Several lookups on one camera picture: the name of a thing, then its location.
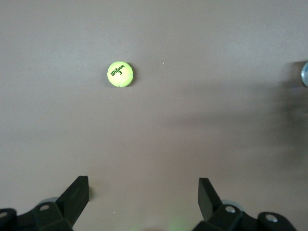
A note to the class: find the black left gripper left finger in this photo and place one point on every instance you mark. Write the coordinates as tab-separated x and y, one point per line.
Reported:
72	199

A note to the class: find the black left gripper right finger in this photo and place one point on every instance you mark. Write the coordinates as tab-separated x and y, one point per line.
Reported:
208	202

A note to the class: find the white tennis ball can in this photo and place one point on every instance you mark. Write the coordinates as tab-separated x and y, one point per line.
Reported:
305	73

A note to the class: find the yellow tennis ball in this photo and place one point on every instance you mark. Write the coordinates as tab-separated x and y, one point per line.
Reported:
120	73

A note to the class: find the brown table mat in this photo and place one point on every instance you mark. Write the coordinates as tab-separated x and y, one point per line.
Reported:
168	134

